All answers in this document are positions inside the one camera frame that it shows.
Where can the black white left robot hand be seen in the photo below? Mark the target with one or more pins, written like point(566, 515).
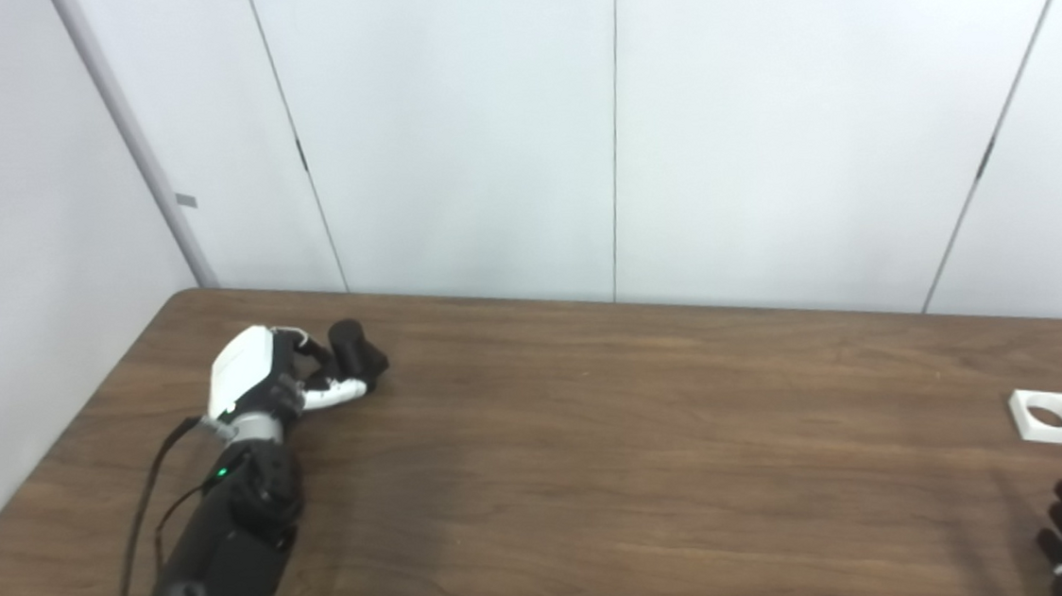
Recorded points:
point(238, 373)

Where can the small grey wall tag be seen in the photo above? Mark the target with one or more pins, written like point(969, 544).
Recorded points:
point(186, 200)

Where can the white square piece with hole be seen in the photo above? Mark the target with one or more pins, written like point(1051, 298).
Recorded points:
point(1024, 420)

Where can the black peg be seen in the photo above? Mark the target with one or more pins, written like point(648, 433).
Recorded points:
point(355, 350)

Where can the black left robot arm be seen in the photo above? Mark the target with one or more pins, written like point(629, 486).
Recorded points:
point(229, 549)

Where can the grey wall corner trim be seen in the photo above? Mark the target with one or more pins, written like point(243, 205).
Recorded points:
point(139, 139)

